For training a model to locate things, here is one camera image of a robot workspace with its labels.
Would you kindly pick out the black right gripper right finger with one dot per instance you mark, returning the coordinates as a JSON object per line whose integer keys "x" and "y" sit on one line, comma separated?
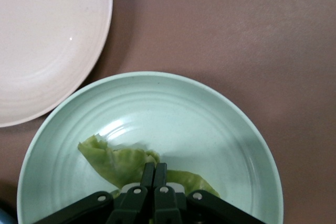
{"x": 168, "y": 205}

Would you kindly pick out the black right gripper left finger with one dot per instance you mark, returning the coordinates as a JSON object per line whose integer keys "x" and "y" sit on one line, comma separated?
{"x": 131, "y": 205}

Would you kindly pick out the green lettuce leaf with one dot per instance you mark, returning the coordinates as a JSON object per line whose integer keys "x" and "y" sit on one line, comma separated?
{"x": 120, "y": 163}

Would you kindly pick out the pale green plate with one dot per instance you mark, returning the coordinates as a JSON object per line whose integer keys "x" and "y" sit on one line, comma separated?
{"x": 183, "y": 119}

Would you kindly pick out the beige plate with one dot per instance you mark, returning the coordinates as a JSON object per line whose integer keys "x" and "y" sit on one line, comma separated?
{"x": 47, "y": 37}

